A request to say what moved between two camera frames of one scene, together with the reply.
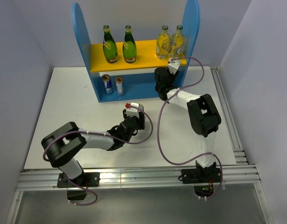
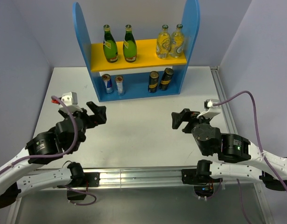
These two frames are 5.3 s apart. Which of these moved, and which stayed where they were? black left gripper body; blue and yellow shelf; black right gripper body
Moved: black left gripper body; black right gripper body
Stayed: blue and yellow shelf
